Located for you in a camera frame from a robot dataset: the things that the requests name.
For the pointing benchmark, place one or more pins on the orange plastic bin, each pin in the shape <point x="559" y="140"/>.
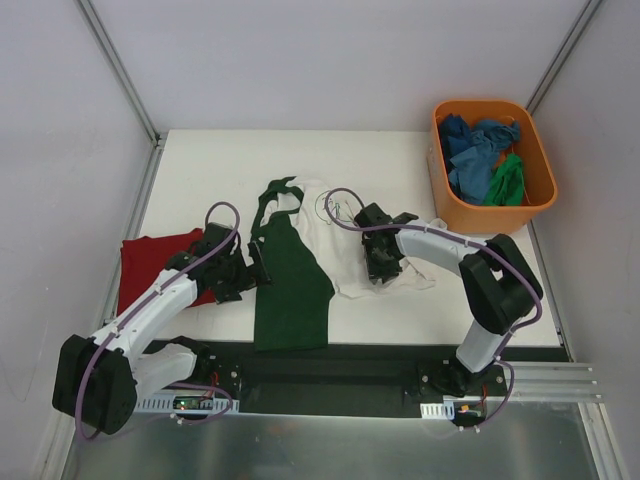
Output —
<point x="540" y="189"/>

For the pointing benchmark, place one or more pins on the white and green t shirt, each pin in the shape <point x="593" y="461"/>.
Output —
<point x="311" y="256"/>

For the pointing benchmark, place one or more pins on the light blue t shirt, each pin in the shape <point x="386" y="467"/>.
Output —
<point x="469" y="173"/>

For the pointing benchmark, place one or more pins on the white cable duct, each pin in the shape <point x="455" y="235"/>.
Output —
<point x="437" y="411"/>
<point x="188" y="405"/>

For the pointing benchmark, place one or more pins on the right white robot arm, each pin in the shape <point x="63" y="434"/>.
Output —
<point x="501" y="289"/>

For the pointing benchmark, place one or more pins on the aluminium frame post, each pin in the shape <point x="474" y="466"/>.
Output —
<point x="108" y="49"/>
<point x="569" y="43"/>

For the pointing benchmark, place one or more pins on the right aluminium frame post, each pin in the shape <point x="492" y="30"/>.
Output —
<point x="569" y="43"/>

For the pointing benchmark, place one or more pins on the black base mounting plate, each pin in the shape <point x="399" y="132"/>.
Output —
<point x="369" y="381"/>

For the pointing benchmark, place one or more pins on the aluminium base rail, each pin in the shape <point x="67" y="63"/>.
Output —
<point x="554" y="382"/>

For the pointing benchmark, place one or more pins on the left aluminium frame post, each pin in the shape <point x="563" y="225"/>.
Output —
<point x="108" y="49"/>

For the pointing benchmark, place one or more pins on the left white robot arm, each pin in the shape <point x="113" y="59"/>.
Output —
<point x="100" y="378"/>

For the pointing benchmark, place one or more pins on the right white cable duct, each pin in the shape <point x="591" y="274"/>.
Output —
<point x="437" y="411"/>

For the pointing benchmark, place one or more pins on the dark blue t shirt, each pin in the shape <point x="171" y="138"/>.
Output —
<point x="455" y="135"/>

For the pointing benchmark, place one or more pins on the left white cable duct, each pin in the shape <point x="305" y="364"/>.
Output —
<point x="188" y="405"/>

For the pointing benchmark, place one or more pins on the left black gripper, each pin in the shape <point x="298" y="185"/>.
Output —
<point x="252" y="266"/>

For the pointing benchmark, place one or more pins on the bright green t shirt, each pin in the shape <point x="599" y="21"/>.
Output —
<point x="507" y="186"/>

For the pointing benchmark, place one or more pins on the folded red t shirt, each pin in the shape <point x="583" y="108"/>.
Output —
<point x="142" y="260"/>

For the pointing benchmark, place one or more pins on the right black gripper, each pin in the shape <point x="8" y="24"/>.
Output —
<point x="379" y="265"/>

